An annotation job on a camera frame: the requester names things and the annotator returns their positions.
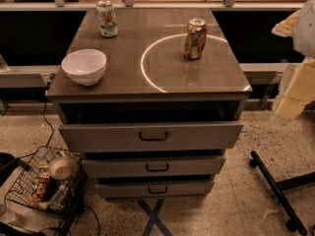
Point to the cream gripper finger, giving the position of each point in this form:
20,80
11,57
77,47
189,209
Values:
296,91
285,27

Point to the orange soda can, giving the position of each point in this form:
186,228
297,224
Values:
195,39

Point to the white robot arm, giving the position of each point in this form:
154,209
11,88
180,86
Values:
304,37

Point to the green white soda can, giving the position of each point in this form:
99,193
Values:
107,20

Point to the white bowl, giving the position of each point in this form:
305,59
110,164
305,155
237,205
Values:
85,67

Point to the black wheeled stand base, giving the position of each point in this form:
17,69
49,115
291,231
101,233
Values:
293,223

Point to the grey drawer cabinet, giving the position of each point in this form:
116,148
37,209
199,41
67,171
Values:
149,80

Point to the bottom grey drawer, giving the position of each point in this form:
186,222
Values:
154,189

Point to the grey drawer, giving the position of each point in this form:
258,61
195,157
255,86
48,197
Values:
154,189
153,166
150,137

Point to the top grey drawer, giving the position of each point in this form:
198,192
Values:
150,137

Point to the middle grey drawer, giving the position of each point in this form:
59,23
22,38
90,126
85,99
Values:
153,166

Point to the black wire basket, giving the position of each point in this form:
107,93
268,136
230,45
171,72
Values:
35,188

